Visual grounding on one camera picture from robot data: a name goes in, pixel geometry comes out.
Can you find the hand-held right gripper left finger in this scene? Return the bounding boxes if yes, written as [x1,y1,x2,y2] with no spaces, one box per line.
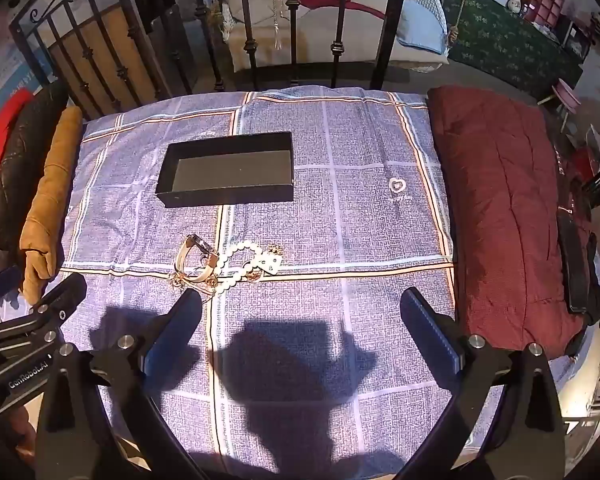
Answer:
[35,287,206,480]

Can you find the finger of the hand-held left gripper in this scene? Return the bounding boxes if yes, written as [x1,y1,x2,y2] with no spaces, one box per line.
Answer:
[0,266,23,308]
[0,274,88,361]

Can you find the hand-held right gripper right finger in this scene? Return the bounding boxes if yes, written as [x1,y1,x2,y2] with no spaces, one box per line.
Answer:
[395,287,566,480]

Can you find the white strap wristwatch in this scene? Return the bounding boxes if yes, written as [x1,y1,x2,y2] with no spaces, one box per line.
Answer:
[176,234,223,288]

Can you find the pearl bracelet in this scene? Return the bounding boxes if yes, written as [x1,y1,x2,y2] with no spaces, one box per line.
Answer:
[212,241,266,297]

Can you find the black rectangular box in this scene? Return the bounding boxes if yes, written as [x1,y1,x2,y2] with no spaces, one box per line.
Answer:
[155,131,295,208]

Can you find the tan cushion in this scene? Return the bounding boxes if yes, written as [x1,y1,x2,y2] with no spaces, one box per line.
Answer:
[19,106,83,306]

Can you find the dark red cushion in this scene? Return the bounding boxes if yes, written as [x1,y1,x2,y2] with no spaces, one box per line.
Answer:
[426,85,588,361]

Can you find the blue plaid bedsheet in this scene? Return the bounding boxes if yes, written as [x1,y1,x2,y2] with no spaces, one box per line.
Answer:
[55,85,506,480]

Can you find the red cloth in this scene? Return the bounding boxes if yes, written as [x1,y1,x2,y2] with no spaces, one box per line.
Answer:
[0,87,33,201]

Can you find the wooden board panel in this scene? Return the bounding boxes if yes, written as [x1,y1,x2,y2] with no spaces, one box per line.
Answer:
[45,0,153,121]

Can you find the pink chair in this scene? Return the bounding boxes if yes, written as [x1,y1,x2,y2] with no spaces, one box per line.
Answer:
[537,77,583,133]

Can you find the green floral cloth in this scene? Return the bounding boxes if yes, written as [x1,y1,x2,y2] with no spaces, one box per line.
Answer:
[442,0,586,91]

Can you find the light blue pillow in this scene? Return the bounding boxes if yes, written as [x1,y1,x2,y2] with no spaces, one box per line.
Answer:
[396,0,448,56]

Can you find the black iron headboard railing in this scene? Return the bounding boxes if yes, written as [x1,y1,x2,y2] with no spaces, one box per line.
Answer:
[7,0,416,121]

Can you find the beige sofa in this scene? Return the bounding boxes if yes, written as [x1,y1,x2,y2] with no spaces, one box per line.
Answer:
[215,0,451,73]

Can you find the black bag strap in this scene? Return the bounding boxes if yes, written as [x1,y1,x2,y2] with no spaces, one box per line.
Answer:
[555,212,600,316]

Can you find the hanging braided rope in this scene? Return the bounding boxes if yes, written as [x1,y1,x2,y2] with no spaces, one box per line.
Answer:
[447,0,477,47]

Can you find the hanging tassel cord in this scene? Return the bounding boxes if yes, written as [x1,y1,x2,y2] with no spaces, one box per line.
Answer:
[270,0,284,52]

